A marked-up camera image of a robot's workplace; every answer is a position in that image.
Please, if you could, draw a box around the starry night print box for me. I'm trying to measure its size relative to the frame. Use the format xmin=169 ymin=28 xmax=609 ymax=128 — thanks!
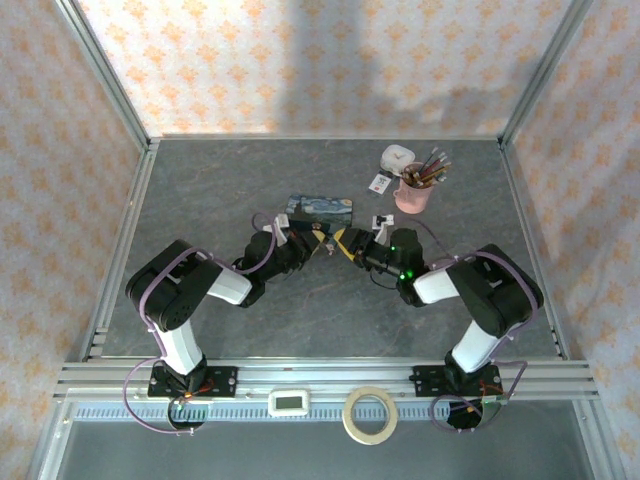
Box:
xmin=283 ymin=193 xmax=356 ymax=233

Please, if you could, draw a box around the pink pen cup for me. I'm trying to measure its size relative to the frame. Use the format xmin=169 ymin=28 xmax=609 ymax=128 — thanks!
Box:
xmin=393 ymin=161 xmax=434 ymax=216

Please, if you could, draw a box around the small printed card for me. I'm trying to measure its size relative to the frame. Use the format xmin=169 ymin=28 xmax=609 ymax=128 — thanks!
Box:
xmin=368 ymin=170 xmax=393 ymax=198

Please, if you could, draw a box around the white digital timer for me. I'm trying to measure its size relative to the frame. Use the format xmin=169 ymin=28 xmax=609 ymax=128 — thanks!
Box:
xmin=267 ymin=388 xmax=312 ymax=417

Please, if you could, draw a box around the green controller board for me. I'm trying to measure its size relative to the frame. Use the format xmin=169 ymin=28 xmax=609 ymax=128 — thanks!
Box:
xmin=448 ymin=394 xmax=507 ymax=432
xmin=166 ymin=394 xmax=212 ymax=432

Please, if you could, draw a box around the masking tape roll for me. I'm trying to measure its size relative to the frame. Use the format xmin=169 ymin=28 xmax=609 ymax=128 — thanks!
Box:
xmin=343 ymin=385 xmax=400 ymax=446

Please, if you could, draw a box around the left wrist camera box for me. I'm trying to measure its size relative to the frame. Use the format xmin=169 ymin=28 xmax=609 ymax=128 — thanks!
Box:
xmin=261 ymin=213 xmax=292 ymax=247

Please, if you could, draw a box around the aluminium back rail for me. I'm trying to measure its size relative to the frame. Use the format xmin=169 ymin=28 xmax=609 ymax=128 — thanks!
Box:
xmin=148 ymin=131 xmax=504 ymax=143

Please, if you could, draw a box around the aluminium front rail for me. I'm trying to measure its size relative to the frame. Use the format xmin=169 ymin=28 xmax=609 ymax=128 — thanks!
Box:
xmin=53 ymin=356 xmax=600 ymax=402

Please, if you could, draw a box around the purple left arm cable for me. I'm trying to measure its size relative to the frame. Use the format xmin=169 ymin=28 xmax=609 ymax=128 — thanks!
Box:
xmin=121 ymin=212 xmax=279 ymax=437

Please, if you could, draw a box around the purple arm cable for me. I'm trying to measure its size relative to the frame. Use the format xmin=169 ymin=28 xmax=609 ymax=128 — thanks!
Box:
xmin=413 ymin=218 xmax=547 ymax=434
xmin=121 ymin=212 xmax=279 ymax=437

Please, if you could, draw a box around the aluminium side rail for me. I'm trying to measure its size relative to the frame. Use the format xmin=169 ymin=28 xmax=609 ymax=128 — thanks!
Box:
xmin=498 ymin=139 xmax=572 ymax=362
xmin=78 ymin=139 xmax=162 ymax=362

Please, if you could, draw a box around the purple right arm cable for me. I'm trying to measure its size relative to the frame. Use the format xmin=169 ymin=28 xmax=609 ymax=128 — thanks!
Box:
xmin=413 ymin=218 xmax=547 ymax=434

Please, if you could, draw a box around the slotted grey cable duct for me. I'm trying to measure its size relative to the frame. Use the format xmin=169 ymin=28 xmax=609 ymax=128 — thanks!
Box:
xmin=63 ymin=401 xmax=584 ymax=422

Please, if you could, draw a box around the aluminium frame post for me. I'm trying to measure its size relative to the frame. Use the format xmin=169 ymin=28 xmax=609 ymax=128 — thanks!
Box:
xmin=498 ymin=0 xmax=595 ymax=147
xmin=53 ymin=0 xmax=152 ymax=147

